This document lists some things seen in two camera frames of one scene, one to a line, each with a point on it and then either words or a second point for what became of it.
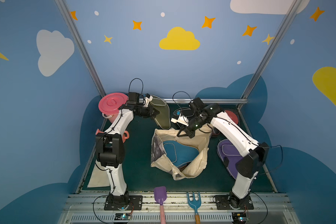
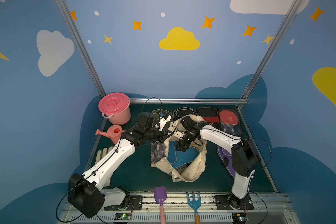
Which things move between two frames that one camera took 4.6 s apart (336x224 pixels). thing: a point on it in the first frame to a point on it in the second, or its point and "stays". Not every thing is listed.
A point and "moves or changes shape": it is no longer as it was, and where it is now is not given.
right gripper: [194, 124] to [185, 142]
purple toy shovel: [160, 193] stays
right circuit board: [239, 218] stays
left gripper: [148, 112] to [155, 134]
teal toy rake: [195, 204] stays
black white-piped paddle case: [186, 112] stays
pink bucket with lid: [109, 104] stays
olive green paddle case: [163, 119] moves or changes shape
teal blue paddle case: [179, 153] stays
